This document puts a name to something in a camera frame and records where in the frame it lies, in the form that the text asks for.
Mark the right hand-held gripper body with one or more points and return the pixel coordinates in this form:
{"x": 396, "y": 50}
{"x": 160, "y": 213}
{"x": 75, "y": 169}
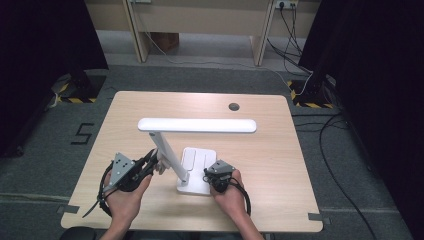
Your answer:
{"x": 220, "y": 173}

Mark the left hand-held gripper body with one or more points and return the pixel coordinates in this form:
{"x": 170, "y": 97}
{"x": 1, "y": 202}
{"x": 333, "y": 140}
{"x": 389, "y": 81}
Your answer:
{"x": 121, "y": 170}

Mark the white desk lamp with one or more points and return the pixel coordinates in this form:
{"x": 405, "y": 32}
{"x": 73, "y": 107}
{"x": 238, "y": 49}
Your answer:
{"x": 196, "y": 125}

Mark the person's right hand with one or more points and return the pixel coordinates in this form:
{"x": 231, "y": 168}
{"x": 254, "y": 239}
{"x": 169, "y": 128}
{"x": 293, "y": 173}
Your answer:
{"x": 231, "y": 200}

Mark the person's left hand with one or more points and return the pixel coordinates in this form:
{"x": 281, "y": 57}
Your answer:
{"x": 123, "y": 206}

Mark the grey tape strip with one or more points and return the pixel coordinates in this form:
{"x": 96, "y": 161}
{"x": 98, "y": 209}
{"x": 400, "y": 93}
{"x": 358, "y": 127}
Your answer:
{"x": 68, "y": 209}
{"x": 318, "y": 217}

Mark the striped stand base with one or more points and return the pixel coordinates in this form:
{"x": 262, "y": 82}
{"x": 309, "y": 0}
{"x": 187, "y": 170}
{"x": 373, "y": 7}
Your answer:
{"x": 310, "y": 95}
{"x": 86, "y": 88}

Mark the brown cardboard box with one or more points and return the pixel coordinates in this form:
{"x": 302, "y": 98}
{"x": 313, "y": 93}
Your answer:
{"x": 165, "y": 40}

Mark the black curtain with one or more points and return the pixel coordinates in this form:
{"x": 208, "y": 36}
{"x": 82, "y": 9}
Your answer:
{"x": 376, "y": 83}
{"x": 36, "y": 50}

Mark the white power strip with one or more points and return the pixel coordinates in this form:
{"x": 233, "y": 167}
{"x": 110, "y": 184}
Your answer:
{"x": 286, "y": 3}

